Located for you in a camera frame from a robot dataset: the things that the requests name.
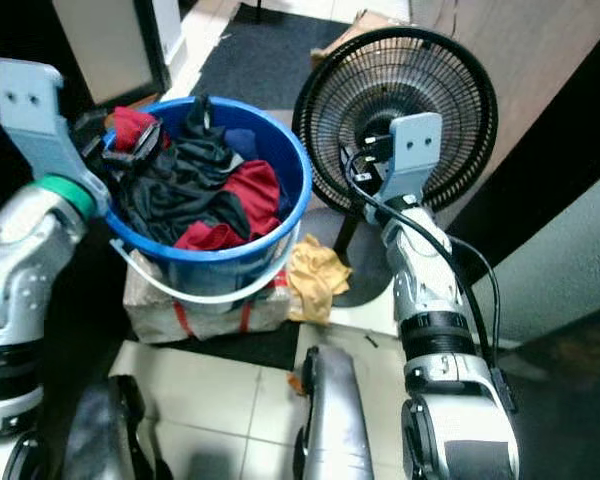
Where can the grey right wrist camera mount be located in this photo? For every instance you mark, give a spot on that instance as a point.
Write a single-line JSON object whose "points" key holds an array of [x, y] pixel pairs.
{"points": [[412, 155]]}

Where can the small orange scrap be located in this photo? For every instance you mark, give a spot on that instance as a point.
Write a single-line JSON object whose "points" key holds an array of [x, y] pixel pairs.
{"points": [[295, 383]]}

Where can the yellow cloth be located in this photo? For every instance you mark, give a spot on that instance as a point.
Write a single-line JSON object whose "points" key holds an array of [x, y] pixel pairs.
{"points": [[315, 278]]}

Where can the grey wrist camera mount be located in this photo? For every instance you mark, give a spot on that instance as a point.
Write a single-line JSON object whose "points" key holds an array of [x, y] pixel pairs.
{"points": [[412, 155], [35, 120]]}

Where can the red garment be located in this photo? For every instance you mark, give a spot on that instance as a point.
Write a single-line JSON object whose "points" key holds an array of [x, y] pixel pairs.
{"points": [[250, 190]]}

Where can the brown cardboard box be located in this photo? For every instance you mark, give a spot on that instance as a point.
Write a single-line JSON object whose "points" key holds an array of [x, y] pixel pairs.
{"points": [[370, 22]]}

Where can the blue plastic bucket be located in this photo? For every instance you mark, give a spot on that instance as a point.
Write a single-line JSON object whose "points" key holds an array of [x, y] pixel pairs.
{"points": [[220, 268]]}

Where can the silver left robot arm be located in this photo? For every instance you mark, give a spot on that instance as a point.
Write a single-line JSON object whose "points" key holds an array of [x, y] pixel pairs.
{"points": [[20, 270]]}

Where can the dark floor mat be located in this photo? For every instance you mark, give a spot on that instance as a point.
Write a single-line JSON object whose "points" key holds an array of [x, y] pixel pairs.
{"points": [[260, 60]]}

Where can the small red cloth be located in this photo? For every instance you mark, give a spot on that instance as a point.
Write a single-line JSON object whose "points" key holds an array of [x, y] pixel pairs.
{"points": [[128, 122]]}

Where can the silver black robot right leg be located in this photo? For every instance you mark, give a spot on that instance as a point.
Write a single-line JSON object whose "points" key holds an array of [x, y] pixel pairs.
{"points": [[340, 420]]}

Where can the black garment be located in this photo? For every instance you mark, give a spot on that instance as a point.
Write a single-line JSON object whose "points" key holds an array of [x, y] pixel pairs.
{"points": [[175, 190]]}

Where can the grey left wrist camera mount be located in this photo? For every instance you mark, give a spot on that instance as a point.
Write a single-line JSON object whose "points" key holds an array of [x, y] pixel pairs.
{"points": [[35, 120]]}

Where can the white door panel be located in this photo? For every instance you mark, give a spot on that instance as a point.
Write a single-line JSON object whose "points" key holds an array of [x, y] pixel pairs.
{"points": [[100, 40]]}

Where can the silver black robot left leg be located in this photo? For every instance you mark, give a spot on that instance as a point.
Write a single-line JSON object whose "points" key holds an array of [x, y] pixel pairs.
{"points": [[100, 440]]}

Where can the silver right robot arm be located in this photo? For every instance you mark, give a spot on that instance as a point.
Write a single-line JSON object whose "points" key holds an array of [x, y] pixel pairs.
{"points": [[425, 270]]}

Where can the black electric fan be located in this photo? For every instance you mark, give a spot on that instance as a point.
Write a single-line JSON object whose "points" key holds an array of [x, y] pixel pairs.
{"points": [[400, 75]]}

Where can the silver black robot leg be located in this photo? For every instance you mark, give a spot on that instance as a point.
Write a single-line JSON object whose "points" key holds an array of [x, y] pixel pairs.
{"points": [[100, 440], [340, 420]]}

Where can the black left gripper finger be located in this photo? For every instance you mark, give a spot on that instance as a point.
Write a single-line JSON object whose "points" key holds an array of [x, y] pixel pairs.
{"points": [[152, 142]]}

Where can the navy blue garment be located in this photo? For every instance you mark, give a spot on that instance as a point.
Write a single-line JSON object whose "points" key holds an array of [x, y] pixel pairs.
{"points": [[240, 142]]}

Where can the grey wrapped box red tape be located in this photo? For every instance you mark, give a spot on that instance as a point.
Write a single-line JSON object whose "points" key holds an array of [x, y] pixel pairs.
{"points": [[155, 315]]}

